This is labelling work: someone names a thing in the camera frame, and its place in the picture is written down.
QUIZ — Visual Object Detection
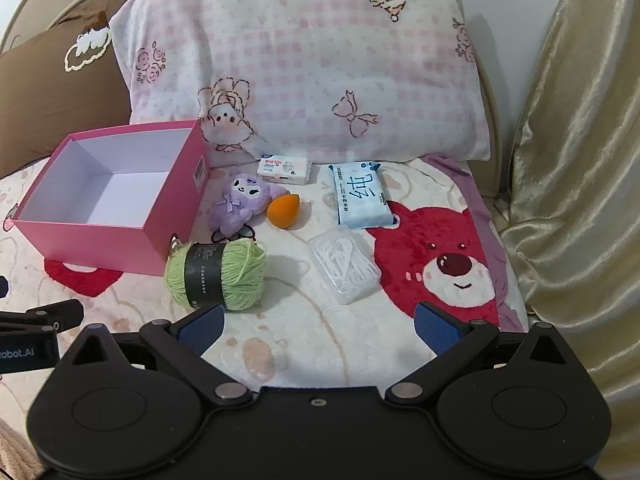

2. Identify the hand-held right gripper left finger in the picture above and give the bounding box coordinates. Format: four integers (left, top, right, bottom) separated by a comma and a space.
60, 304, 253, 411

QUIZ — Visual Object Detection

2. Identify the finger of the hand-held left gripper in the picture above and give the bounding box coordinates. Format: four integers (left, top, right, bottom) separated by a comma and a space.
0, 300, 84, 334

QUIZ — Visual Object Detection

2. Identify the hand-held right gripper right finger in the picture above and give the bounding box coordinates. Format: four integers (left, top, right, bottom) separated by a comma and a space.
387, 302, 581, 409

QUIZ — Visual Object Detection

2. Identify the green yarn ball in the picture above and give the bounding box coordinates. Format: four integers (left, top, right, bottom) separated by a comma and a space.
165, 237, 268, 311

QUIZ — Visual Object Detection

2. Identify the clear floss pick box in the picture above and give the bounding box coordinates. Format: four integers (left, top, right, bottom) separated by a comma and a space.
307, 225, 381, 306

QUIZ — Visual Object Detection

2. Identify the purple plush toy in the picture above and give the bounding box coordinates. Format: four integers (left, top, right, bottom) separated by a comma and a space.
209, 171, 292, 245

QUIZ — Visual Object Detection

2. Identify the pink cardboard box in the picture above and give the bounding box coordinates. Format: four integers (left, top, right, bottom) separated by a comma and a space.
11, 120, 209, 276

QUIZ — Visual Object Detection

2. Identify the orange makeup sponge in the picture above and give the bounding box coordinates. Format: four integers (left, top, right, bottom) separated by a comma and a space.
266, 194, 302, 226

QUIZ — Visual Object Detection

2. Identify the blue wet wipes pack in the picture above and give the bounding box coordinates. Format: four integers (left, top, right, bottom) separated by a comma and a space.
327, 160, 401, 230

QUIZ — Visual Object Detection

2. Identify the small white wipes pack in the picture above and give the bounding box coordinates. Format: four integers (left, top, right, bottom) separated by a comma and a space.
257, 154, 312, 186

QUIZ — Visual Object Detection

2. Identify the brown pillow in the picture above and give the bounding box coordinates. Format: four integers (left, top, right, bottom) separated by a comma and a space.
0, 7, 133, 179

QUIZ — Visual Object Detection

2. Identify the gold satin cloth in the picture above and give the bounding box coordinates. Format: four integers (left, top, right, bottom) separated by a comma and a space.
497, 0, 640, 466

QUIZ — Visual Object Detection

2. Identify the pink checkered pillow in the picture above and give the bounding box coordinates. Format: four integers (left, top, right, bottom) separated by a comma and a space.
109, 0, 493, 168

